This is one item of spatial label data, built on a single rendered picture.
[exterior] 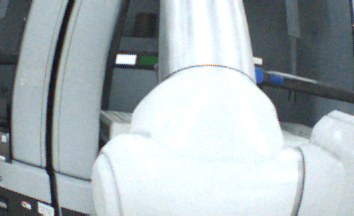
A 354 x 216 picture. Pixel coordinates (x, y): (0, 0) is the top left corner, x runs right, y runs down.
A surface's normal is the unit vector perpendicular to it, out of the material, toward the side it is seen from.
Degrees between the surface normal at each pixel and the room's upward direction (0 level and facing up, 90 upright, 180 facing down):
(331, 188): 81
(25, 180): 90
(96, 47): 90
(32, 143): 90
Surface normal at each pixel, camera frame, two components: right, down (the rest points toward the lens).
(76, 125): 0.18, 0.07
